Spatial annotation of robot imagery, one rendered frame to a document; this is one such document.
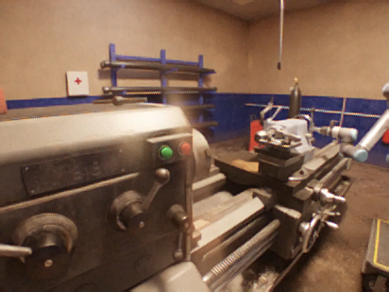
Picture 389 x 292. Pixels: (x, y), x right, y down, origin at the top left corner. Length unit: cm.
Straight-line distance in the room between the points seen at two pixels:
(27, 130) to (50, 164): 8
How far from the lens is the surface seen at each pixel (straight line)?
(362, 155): 171
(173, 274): 71
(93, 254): 54
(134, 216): 44
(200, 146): 80
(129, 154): 46
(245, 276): 129
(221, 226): 88
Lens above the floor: 138
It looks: 16 degrees down
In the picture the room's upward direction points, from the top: straight up
